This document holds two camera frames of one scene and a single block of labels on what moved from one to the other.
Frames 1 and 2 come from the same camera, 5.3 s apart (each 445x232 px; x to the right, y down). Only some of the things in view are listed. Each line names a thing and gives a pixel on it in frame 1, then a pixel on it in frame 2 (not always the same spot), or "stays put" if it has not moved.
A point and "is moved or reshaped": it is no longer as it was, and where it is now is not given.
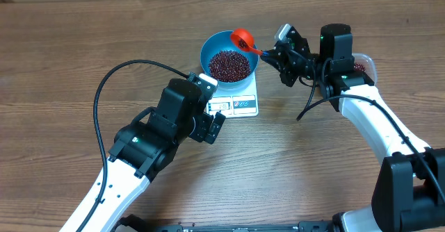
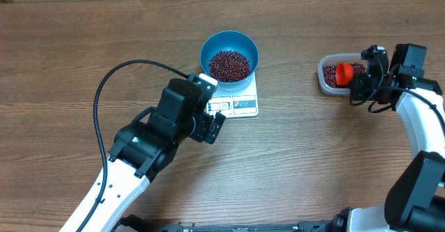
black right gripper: [287, 62] to [359, 88]
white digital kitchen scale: [235, 104] stays put
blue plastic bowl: [223, 61] stays put
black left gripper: [204, 121] stays put
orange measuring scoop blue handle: [247, 37] is moved or reshaped
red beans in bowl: [229, 66] stays put
